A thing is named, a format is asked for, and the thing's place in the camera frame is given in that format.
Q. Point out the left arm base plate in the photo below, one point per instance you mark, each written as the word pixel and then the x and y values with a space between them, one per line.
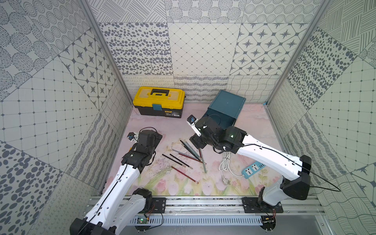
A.
pixel 155 205

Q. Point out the green pencil vertical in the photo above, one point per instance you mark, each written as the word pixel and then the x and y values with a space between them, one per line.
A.
pixel 204 166

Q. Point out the black pencil gold end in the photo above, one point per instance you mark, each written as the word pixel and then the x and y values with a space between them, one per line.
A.
pixel 181 161

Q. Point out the yellow black plastic toolbox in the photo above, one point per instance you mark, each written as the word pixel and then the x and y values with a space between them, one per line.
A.
pixel 161 102

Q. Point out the green striped pencil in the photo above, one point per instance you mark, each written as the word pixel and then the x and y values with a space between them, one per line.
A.
pixel 191 150

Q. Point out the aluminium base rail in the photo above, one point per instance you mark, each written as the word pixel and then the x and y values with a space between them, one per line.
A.
pixel 228 211

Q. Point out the black pencil left pair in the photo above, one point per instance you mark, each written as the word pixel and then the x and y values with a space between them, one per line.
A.
pixel 173 160

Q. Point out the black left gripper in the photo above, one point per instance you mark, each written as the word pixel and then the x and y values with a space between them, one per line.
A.
pixel 144 139

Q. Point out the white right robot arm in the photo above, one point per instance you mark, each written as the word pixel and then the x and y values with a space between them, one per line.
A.
pixel 295 179

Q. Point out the teal drawer cabinet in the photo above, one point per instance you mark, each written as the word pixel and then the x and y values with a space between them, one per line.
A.
pixel 225 108

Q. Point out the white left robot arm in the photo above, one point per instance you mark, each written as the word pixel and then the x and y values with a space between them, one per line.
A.
pixel 108 216

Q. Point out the teal power strip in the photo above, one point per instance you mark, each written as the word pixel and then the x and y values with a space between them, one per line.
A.
pixel 252 169

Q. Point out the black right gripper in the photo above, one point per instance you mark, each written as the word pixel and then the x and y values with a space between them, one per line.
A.
pixel 195 140

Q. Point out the black pencil plain end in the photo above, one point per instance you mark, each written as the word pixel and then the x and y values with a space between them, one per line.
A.
pixel 183 145

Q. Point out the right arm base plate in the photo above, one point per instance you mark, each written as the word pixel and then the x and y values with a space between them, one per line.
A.
pixel 253 205

